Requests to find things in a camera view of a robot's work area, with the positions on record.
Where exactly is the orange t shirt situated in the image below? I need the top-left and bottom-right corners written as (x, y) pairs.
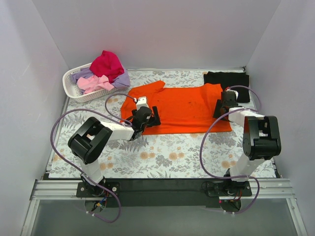
top-left (128, 81), bottom-right (222, 135)

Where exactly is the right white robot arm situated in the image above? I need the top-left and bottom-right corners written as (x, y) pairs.
top-left (214, 90), bottom-right (282, 196)

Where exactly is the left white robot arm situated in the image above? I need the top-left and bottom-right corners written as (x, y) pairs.
top-left (68, 106), bottom-right (161, 197)

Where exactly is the folded black t shirt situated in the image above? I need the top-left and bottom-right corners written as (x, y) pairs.
top-left (203, 71), bottom-right (250, 103)

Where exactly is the floral table mat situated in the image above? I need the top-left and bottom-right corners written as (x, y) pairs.
top-left (48, 70), bottom-right (277, 179)

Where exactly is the lavender t shirt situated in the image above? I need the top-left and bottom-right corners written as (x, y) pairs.
top-left (70, 67), bottom-right (130, 89)

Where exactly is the pink t shirt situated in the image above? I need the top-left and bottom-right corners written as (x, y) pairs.
top-left (77, 75), bottom-right (115, 94)

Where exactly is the magenta t shirt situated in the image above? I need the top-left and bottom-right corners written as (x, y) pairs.
top-left (90, 50), bottom-right (125, 83)

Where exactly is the white plastic laundry basket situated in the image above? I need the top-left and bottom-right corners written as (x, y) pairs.
top-left (62, 63), bottom-right (118, 103)

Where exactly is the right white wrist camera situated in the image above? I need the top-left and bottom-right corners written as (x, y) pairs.
top-left (230, 90), bottom-right (239, 98)

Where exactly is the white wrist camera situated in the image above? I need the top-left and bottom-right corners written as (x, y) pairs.
top-left (230, 90), bottom-right (239, 98)
top-left (136, 96), bottom-right (149, 110)

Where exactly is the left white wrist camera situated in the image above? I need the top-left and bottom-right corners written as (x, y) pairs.
top-left (136, 96), bottom-right (149, 110)

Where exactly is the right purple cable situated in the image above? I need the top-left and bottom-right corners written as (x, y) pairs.
top-left (199, 85), bottom-right (263, 215)

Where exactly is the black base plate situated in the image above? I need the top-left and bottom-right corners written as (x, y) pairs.
top-left (76, 178), bottom-right (253, 208)

